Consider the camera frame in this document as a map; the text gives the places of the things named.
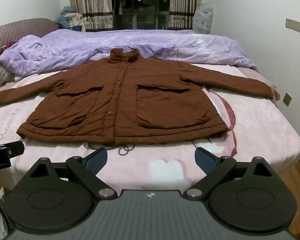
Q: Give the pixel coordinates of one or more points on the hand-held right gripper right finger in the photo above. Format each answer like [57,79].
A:
[205,162]

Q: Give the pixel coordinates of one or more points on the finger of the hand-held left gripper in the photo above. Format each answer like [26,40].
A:
[16,150]

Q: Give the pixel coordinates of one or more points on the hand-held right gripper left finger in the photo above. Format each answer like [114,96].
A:
[98,160]

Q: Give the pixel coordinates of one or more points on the brown padded jacket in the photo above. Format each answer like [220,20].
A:
[125,100]

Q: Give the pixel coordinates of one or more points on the pile of mixed clothes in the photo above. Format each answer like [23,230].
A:
[1,72]

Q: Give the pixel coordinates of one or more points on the pink printed blanket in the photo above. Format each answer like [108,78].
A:
[252,130]

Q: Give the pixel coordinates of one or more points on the pink ruffled pillow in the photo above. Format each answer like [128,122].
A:
[255,72]

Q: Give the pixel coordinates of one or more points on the purple duvet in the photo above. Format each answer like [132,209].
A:
[77,45]

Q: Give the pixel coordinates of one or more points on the mauve quilted headboard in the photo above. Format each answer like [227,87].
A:
[17,31]

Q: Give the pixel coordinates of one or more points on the dark blue bag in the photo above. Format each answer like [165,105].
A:
[76,28]

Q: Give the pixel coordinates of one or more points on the covered standing fan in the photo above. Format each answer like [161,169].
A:
[204,17]

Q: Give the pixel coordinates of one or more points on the beige patterned curtain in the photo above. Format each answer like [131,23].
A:
[183,2]
[92,2]

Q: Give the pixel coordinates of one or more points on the brass wall socket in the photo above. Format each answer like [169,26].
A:
[287,99]

